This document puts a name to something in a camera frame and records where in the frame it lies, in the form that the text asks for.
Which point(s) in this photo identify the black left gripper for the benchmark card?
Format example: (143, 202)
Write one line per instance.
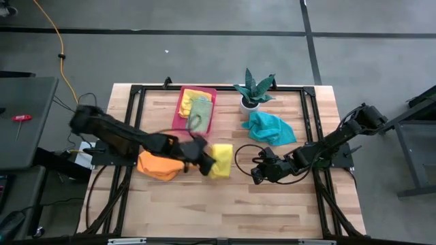
(187, 149)

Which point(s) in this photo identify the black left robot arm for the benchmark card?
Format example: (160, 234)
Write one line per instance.
(112, 131)

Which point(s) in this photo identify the orange microfiber towel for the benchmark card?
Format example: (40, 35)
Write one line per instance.
(156, 168)

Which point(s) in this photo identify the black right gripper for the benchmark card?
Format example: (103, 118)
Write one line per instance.
(277, 166)

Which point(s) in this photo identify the grey side desk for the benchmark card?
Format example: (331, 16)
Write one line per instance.
(24, 119)

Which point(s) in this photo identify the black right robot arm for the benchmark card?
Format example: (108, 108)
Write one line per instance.
(340, 139)

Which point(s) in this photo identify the yellow microfiber towel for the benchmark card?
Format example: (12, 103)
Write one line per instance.
(186, 102)
(223, 160)

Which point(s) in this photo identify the black aluminium table frame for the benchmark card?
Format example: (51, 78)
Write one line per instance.
(289, 89)

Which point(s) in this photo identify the pink plastic bin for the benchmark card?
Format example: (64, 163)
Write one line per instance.
(177, 122)

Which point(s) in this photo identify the white box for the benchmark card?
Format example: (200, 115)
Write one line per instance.
(83, 156)

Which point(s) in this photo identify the teal microfiber towel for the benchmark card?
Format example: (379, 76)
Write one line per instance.
(269, 129)

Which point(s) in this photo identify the snake plant in white pot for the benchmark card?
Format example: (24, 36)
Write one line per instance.
(251, 98)

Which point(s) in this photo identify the silver table bracket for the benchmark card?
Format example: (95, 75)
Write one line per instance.
(126, 241)
(316, 242)

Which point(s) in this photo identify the dark metal side table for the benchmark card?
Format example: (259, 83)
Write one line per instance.
(415, 153)

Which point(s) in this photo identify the light green microfiber towel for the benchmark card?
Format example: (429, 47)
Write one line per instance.
(202, 114)

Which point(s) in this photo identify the person's shoe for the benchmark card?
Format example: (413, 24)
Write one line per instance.
(7, 10)

